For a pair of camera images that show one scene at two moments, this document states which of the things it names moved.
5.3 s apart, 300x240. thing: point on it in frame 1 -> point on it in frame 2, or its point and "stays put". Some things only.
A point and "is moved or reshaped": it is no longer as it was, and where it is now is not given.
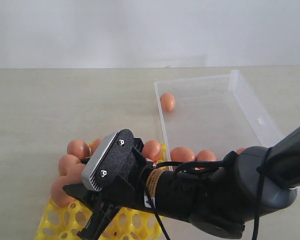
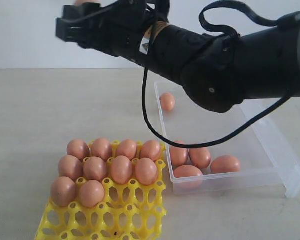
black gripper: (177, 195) -> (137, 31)
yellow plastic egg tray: (59, 222) stays put
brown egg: (152, 150) stays put
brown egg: (59, 197) stays put
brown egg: (239, 150) -> (78, 3)
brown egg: (167, 101) stays put
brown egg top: (65, 160) stays put
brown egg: (74, 173) is moved or reshaped
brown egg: (79, 148) stays put
